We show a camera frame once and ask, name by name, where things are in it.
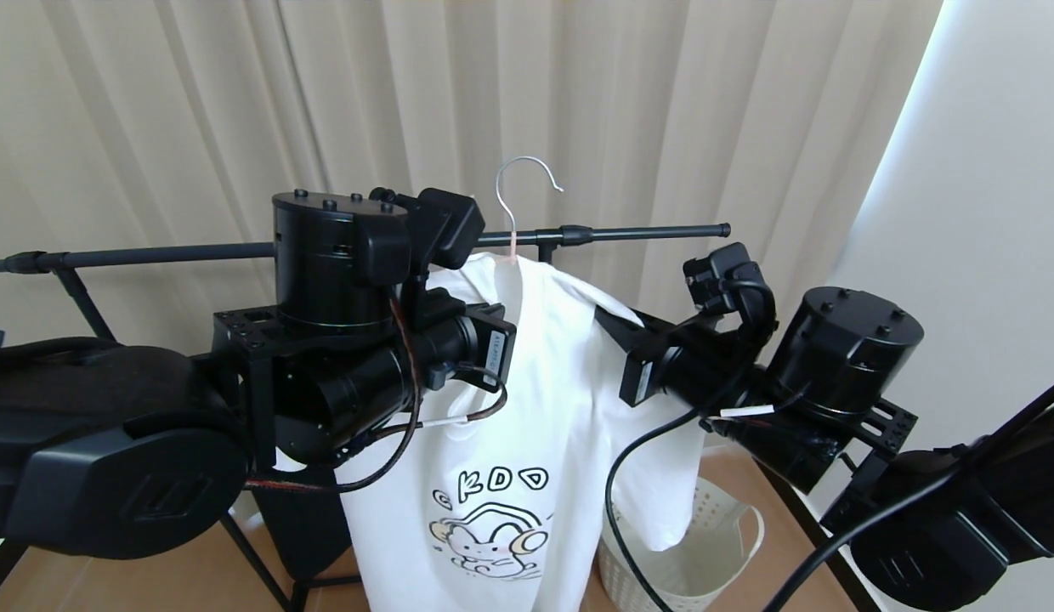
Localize pink clothes hanger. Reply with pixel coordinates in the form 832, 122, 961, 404
495, 157, 566, 266

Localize black clothes rack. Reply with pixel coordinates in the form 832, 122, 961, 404
0, 223, 732, 612

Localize black cable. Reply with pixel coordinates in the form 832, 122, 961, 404
605, 378, 1054, 612

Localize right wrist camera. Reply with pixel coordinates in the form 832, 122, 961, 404
683, 242, 779, 341

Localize white laundry basket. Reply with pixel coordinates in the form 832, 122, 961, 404
597, 476, 766, 612

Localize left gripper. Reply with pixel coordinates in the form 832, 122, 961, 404
404, 289, 518, 400

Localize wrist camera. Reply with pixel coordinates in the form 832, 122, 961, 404
370, 187, 487, 273
683, 242, 779, 341

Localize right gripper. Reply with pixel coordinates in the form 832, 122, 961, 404
618, 327, 753, 409

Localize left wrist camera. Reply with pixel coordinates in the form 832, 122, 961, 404
370, 187, 487, 273

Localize white printed garment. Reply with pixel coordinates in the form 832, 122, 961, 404
272, 253, 706, 612

